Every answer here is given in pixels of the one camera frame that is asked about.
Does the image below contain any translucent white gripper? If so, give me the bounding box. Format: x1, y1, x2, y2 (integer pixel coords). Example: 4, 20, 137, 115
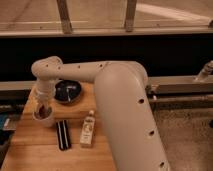
35, 79, 55, 109

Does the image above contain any black bowl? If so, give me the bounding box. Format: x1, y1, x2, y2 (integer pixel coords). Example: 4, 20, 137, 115
54, 80, 82, 104

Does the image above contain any white plastic bottle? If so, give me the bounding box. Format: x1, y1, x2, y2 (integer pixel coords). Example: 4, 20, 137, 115
80, 110, 95, 148

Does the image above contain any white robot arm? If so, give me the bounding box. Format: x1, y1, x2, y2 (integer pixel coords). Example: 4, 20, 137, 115
31, 56, 171, 171

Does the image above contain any black striped box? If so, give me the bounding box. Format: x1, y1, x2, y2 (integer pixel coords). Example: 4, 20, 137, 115
56, 120, 71, 151

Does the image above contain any left metal frame post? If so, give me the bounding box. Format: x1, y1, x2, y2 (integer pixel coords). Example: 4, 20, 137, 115
56, 0, 72, 34

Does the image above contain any metal frame post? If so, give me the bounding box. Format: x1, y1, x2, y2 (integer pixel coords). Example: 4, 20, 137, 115
56, 0, 72, 34
124, 0, 137, 32

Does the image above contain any right metal frame post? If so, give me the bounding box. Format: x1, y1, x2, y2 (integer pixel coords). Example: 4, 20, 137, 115
124, 0, 137, 32

